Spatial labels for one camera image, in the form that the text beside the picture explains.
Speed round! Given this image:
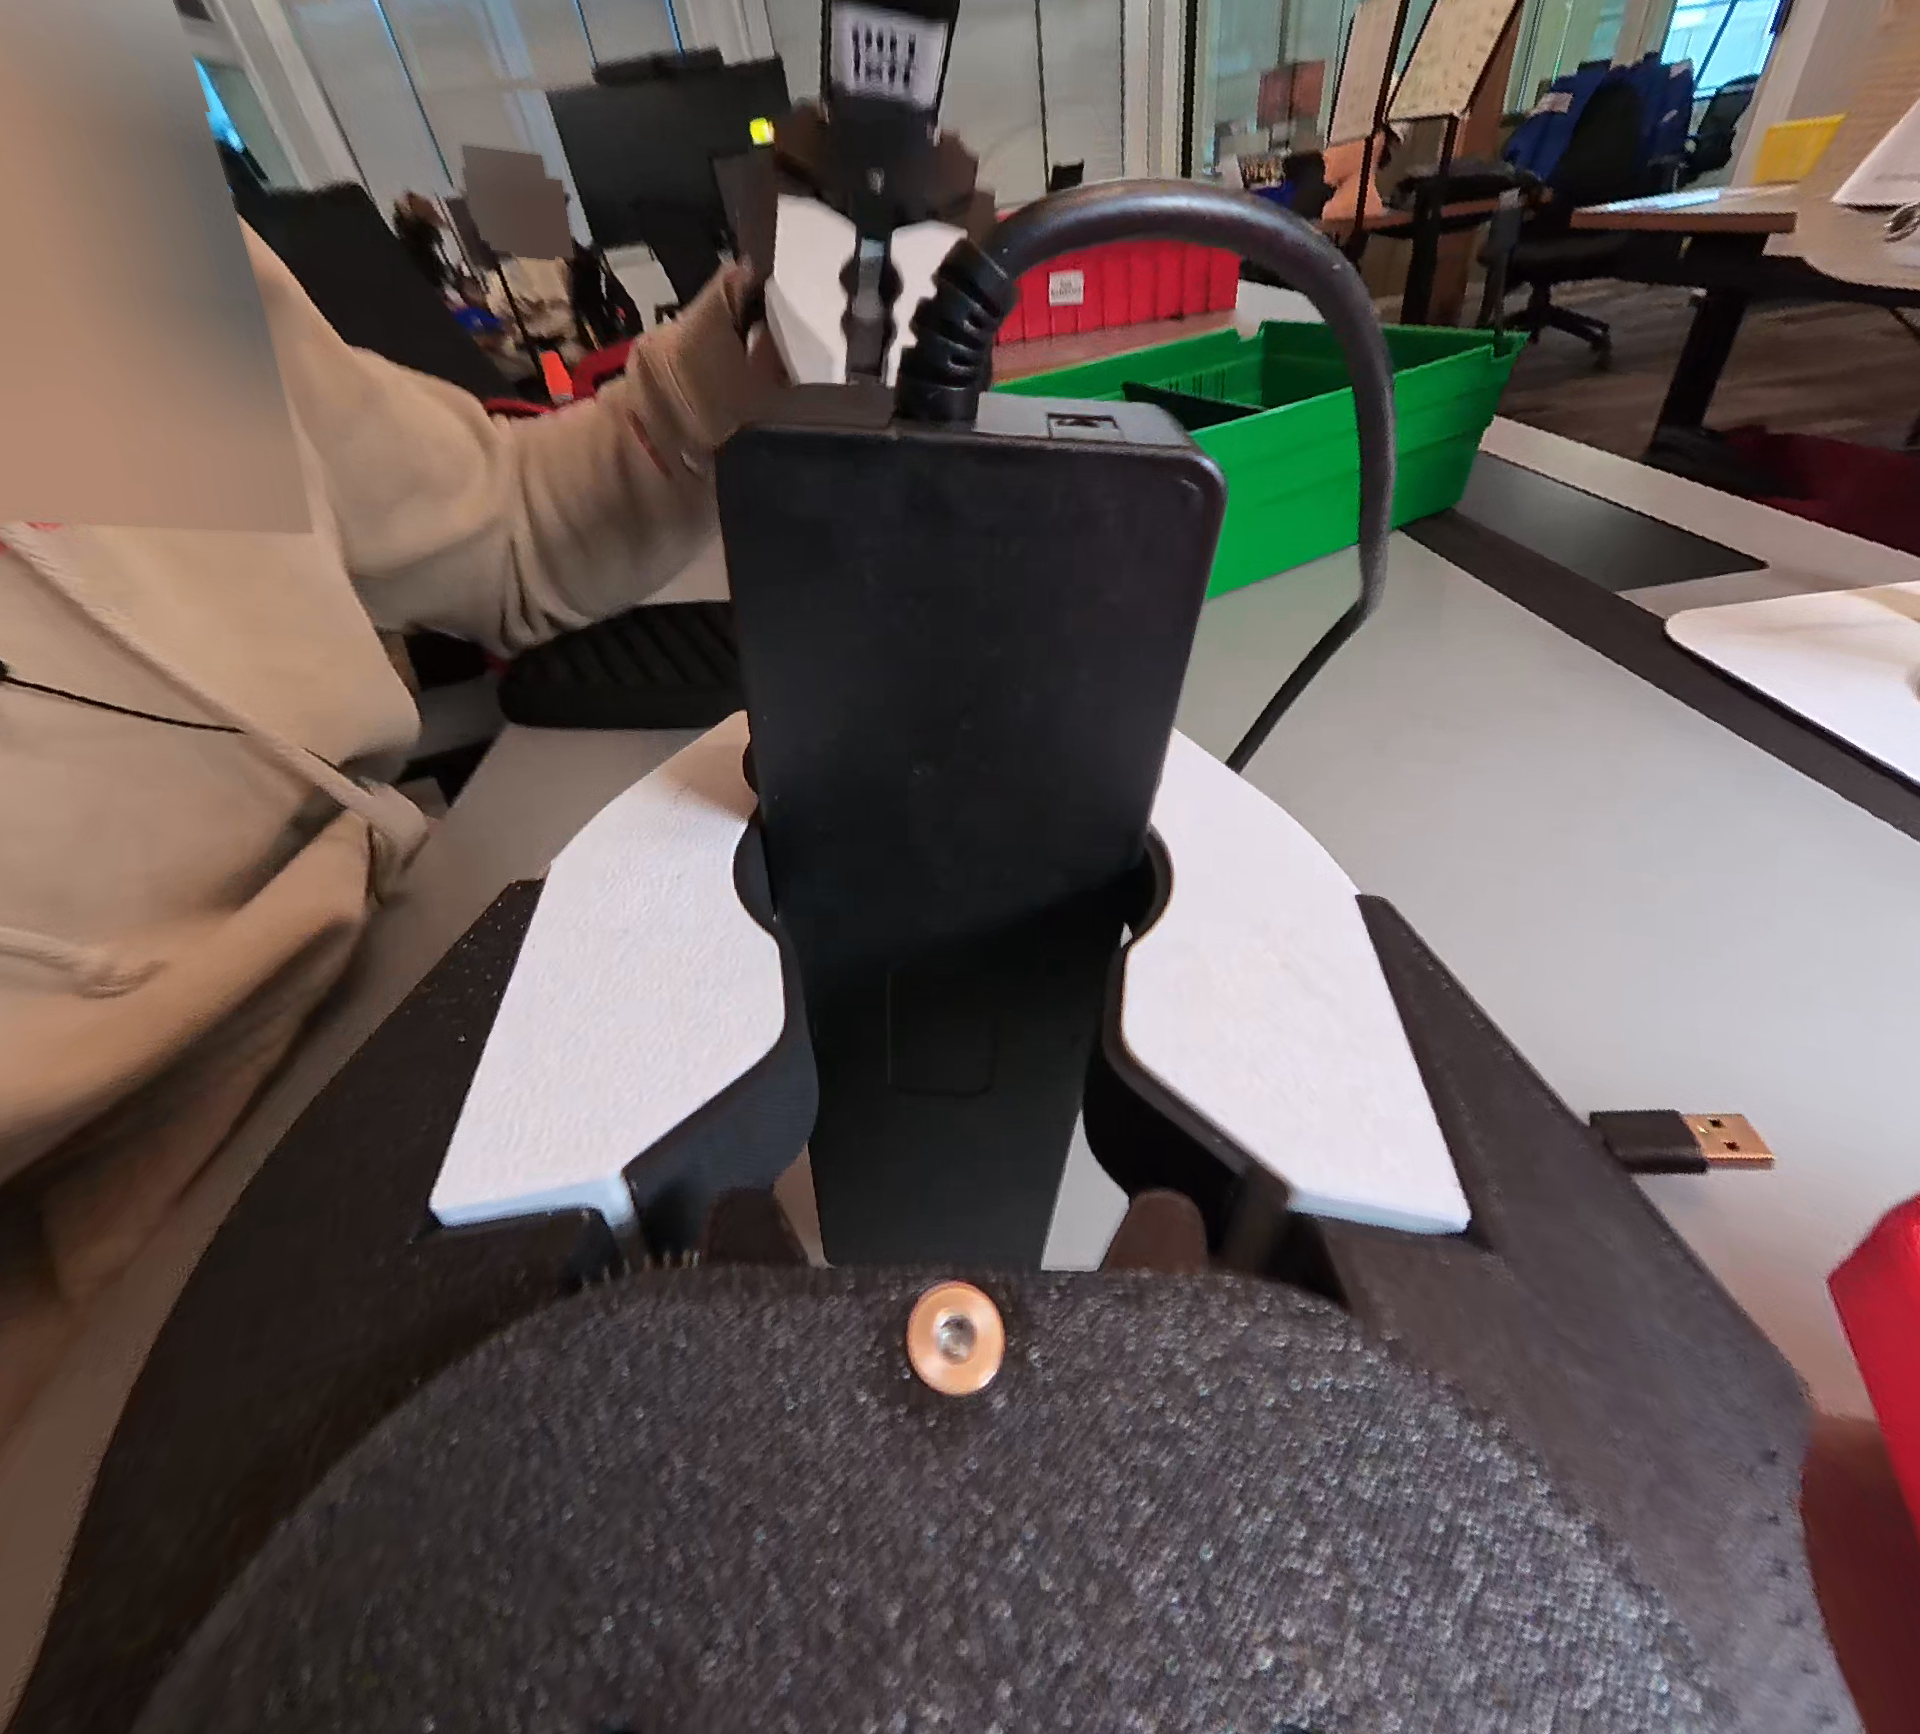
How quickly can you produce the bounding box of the whiteboard easel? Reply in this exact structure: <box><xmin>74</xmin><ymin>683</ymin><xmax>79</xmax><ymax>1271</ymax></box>
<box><xmin>1387</xmin><ymin>0</ymin><xmax>1544</xmax><ymax>125</ymax></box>
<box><xmin>1327</xmin><ymin>0</ymin><xmax>1414</xmax><ymax>150</ymax></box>

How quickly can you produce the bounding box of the wooden desk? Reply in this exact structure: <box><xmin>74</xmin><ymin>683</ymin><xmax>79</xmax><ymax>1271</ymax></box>
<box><xmin>1567</xmin><ymin>178</ymin><xmax>1920</xmax><ymax>464</ymax></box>

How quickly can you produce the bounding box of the blue jacket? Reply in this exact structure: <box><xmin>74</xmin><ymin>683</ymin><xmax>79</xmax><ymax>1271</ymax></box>
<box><xmin>1504</xmin><ymin>54</ymin><xmax>1701</xmax><ymax>184</ymax></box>

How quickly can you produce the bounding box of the black usb plug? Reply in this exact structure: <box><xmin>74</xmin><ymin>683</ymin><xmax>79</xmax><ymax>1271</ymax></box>
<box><xmin>1590</xmin><ymin>1107</ymin><xmax>1777</xmax><ymax>1176</ymax></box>

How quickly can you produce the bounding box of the black usb hub box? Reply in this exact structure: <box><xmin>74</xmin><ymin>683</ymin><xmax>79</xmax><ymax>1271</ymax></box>
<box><xmin>716</xmin><ymin>389</ymin><xmax>1230</xmax><ymax>1271</ymax></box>

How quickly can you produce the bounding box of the black office chair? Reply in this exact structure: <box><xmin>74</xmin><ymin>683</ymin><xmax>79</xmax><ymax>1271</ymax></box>
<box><xmin>1406</xmin><ymin>75</ymin><xmax>1630</xmax><ymax>351</ymax></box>

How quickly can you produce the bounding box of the row of red bins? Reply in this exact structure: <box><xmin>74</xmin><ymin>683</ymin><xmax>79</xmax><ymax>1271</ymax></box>
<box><xmin>997</xmin><ymin>237</ymin><xmax>1244</xmax><ymax>346</ymax></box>

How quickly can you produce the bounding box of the red plastic bin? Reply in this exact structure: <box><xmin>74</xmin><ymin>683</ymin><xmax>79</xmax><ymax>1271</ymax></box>
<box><xmin>1796</xmin><ymin>1194</ymin><xmax>1920</xmax><ymax>1734</ymax></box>

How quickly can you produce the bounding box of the person's left forearm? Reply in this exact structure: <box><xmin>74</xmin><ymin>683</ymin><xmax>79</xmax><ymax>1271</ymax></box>
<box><xmin>337</xmin><ymin>260</ymin><xmax>793</xmax><ymax>659</ymax></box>

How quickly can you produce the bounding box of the white tablet stand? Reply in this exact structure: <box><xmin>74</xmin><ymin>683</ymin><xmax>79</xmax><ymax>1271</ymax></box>
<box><xmin>1664</xmin><ymin>581</ymin><xmax>1920</xmax><ymax>788</ymax></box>

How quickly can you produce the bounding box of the yellow bin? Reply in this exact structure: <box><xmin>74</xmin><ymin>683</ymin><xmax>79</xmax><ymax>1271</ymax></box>
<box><xmin>1751</xmin><ymin>113</ymin><xmax>1847</xmax><ymax>186</ymax></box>

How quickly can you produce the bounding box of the person's beige hoodie torso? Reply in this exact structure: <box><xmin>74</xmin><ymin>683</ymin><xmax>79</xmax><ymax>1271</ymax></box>
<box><xmin>0</xmin><ymin>209</ymin><xmax>438</xmax><ymax>1495</ymax></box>

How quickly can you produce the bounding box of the black screen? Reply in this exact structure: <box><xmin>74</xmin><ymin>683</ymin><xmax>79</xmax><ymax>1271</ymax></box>
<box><xmin>547</xmin><ymin>48</ymin><xmax>793</xmax><ymax>254</ymax></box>

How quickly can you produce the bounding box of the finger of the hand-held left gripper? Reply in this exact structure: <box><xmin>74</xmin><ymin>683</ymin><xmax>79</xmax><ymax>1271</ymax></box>
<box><xmin>762</xmin><ymin>191</ymin><xmax>869</xmax><ymax>393</ymax></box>
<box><xmin>882</xmin><ymin>217</ymin><xmax>967</xmax><ymax>389</ymax></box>

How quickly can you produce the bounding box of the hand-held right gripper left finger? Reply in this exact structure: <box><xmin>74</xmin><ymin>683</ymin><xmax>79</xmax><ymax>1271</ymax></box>
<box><xmin>431</xmin><ymin>710</ymin><xmax>822</xmax><ymax>1266</ymax></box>

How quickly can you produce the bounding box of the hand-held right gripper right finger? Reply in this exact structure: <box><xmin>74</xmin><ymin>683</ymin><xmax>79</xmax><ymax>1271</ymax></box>
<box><xmin>1085</xmin><ymin>726</ymin><xmax>1477</xmax><ymax>1266</ymax></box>

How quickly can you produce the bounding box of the green plastic bin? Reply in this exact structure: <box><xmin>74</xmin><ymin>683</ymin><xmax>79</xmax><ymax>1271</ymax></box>
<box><xmin>990</xmin><ymin>320</ymin><xmax>1531</xmax><ymax>600</ymax></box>

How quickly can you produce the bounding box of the black hub cable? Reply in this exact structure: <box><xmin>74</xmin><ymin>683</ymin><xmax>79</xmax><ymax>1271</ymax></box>
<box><xmin>894</xmin><ymin>180</ymin><xmax>1401</xmax><ymax>775</ymax></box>

